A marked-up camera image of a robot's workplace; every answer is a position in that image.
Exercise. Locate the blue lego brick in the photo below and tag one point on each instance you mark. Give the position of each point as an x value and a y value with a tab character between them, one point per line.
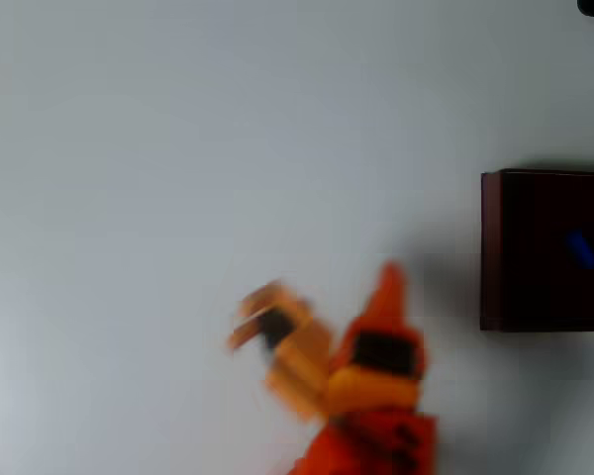
581	250

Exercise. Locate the red-orange robot arm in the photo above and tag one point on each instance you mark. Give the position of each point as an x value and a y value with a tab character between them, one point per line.
371	445

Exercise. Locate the dark red box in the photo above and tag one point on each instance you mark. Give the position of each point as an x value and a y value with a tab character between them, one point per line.
524	252

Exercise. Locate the light orange pronged bracket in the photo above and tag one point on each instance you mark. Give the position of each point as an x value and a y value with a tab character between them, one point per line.
302	366

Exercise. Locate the small black camera module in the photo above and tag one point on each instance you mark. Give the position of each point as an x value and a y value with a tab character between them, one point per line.
277	329

